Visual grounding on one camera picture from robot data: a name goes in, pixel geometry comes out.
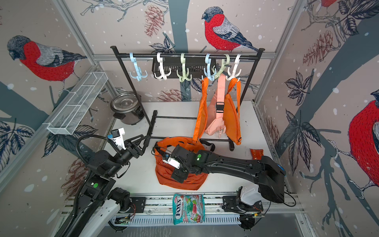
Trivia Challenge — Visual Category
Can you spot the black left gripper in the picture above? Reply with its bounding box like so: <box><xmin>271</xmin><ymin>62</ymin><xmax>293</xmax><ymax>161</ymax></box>
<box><xmin>107</xmin><ymin>134</ymin><xmax>149</xmax><ymax>178</ymax></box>

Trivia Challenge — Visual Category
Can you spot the dark orange backpack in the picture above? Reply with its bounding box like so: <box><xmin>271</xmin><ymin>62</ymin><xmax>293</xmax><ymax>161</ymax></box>
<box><xmin>152</xmin><ymin>137</ymin><xmax>215</xmax><ymax>191</ymax></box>

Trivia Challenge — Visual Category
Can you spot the pink sling bag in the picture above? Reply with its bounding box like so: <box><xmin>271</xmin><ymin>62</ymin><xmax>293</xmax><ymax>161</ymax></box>
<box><xmin>205</xmin><ymin>74</ymin><xmax>226</xmax><ymax>138</ymax></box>

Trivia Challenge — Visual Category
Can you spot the bright orange sling bag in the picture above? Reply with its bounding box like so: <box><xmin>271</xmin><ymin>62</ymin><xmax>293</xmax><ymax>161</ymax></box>
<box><xmin>223</xmin><ymin>78</ymin><xmax>242</xmax><ymax>145</ymax></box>

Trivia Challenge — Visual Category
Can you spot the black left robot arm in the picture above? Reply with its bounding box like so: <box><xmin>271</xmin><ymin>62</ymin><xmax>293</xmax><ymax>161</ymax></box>
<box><xmin>56</xmin><ymin>135</ymin><xmax>151</xmax><ymax>237</ymax></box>

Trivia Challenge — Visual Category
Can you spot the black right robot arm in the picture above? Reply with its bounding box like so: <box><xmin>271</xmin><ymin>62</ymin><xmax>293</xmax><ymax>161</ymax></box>
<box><xmin>163</xmin><ymin>146</ymin><xmax>286</xmax><ymax>214</ymax></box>

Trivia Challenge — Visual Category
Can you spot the Fox's candy bag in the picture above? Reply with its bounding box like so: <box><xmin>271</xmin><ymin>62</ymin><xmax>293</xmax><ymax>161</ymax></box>
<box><xmin>172</xmin><ymin>194</ymin><xmax>205</xmax><ymax>225</ymax></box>

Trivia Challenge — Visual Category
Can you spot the light blue hook far left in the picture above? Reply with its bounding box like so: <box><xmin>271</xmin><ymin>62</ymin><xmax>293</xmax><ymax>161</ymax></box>
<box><xmin>129</xmin><ymin>53</ymin><xmax>148</xmax><ymax>82</ymax></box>

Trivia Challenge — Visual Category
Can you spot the light blue hook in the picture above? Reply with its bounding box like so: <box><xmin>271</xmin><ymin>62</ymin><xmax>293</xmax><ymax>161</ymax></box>
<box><xmin>203</xmin><ymin>53</ymin><xmax>217</xmax><ymax>82</ymax></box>
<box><xmin>129</xmin><ymin>53</ymin><xmax>148</xmax><ymax>82</ymax></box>

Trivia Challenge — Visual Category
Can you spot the light green hook middle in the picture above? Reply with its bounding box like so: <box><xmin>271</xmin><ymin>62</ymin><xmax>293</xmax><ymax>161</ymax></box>
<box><xmin>176</xmin><ymin>53</ymin><xmax>192</xmax><ymax>83</ymax></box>

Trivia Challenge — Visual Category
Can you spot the light green hook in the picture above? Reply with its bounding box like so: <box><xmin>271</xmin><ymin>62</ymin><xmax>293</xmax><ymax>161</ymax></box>
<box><xmin>212</xmin><ymin>54</ymin><xmax>230</xmax><ymax>79</ymax></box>
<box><xmin>176</xmin><ymin>53</ymin><xmax>192</xmax><ymax>83</ymax></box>

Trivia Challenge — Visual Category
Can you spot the white hook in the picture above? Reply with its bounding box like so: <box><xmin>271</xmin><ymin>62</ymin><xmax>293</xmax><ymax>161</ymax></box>
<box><xmin>226</xmin><ymin>54</ymin><xmax>242</xmax><ymax>81</ymax></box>
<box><xmin>154</xmin><ymin>52</ymin><xmax>171</xmax><ymax>80</ymax></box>

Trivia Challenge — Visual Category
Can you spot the white hook far right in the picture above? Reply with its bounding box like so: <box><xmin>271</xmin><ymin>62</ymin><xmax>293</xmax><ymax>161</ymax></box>
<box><xmin>226</xmin><ymin>54</ymin><xmax>242</xmax><ymax>81</ymax></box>

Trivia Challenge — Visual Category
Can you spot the black clothes rack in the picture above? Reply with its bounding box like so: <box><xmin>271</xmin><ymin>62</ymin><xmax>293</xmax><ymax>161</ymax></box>
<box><xmin>110</xmin><ymin>46</ymin><xmax>265</xmax><ymax>151</ymax></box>

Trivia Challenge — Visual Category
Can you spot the steel rice cooker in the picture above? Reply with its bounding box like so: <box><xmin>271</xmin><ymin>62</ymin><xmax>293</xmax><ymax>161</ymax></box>
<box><xmin>111</xmin><ymin>92</ymin><xmax>145</xmax><ymax>125</ymax></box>

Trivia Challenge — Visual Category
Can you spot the red snack packet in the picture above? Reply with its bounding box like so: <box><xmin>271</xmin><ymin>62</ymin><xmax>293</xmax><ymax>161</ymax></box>
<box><xmin>250</xmin><ymin>149</ymin><xmax>264</xmax><ymax>161</ymax></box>

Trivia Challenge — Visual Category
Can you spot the small circuit board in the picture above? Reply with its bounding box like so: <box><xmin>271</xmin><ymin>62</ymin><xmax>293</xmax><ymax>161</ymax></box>
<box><xmin>114</xmin><ymin>216</ymin><xmax>133</xmax><ymax>225</ymax></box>

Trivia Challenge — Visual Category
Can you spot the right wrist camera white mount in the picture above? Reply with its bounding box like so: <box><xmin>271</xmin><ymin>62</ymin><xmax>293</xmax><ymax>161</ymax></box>
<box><xmin>162</xmin><ymin>153</ymin><xmax>181</xmax><ymax>169</ymax></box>

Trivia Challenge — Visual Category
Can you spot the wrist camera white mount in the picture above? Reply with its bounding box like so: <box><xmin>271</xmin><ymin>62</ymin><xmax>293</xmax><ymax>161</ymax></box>
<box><xmin>162</xmin><ymin>153</ymin><xmax>181</xmax><ymax>169</ymax></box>
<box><xmin>107</xmin><ymin>128</ymin><xmax>126</xmax><ymax>150</ymax></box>

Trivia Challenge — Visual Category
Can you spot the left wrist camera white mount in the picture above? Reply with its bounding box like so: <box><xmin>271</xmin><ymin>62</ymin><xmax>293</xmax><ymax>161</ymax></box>
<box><xmin>107</xmin><ymin>128</ymin><xmax>126</xmax><ymax>150</ymax></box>

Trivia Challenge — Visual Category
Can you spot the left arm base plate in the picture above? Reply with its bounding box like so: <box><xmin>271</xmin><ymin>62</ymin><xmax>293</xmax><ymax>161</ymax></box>
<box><xmin>127</xmin><ymin>197</ymin><xmax>147</xmax><ymax>214</ymax></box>

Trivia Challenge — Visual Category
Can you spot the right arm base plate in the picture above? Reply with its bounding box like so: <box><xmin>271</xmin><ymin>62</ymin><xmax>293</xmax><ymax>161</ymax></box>
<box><xmin>222</xmin><ymin>196</ymin><xmax>264</xmax><ymax>214</ymax></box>

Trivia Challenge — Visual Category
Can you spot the white wire mesh basket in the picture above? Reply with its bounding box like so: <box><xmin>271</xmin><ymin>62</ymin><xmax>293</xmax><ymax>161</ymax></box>
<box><xmin>47</xmin><ymin>72</ymin><xmax>108</xmax><ymax>135</ymax></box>

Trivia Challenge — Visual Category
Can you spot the black perforated wall shelf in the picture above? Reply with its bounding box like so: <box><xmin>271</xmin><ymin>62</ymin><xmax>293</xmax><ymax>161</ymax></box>
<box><xmin>152</xmin><ymin>57</ymin><xmax>207</xmax><ymax>79</ymax></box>

